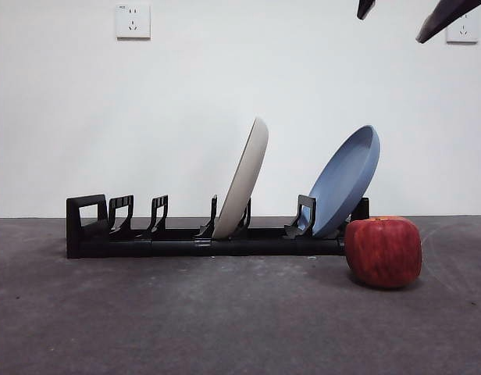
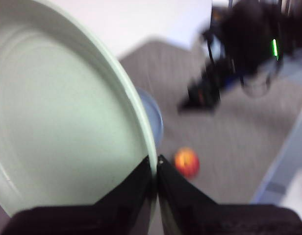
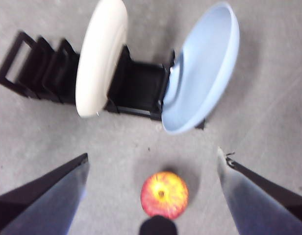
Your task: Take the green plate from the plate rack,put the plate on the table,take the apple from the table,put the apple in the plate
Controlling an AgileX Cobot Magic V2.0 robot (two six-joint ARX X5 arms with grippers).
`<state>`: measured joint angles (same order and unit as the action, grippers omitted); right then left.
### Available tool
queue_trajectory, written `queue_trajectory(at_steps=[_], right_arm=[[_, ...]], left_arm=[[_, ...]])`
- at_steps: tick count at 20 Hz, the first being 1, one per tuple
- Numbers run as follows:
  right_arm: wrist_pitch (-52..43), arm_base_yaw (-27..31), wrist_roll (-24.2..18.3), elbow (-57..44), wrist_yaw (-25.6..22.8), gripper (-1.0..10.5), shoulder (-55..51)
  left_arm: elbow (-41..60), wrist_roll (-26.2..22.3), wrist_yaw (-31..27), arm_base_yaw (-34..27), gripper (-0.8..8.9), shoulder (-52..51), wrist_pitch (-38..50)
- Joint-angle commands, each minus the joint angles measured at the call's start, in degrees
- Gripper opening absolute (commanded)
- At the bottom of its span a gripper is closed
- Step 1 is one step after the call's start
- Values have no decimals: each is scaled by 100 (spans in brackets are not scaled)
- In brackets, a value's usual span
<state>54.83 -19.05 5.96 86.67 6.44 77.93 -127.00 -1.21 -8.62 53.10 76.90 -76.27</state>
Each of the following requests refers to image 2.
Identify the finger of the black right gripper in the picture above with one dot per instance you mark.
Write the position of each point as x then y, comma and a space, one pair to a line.
202, 98

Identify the pale green round plate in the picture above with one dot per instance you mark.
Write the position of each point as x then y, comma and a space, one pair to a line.
62, 110

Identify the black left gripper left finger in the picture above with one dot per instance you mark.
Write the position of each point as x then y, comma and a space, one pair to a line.
104, 218

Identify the blue round plate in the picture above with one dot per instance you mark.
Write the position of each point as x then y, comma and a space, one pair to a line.
153, 117

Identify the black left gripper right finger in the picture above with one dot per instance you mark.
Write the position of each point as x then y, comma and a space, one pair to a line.
202, 218

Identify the red apple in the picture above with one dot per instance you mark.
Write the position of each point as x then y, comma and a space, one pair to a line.
187, 161

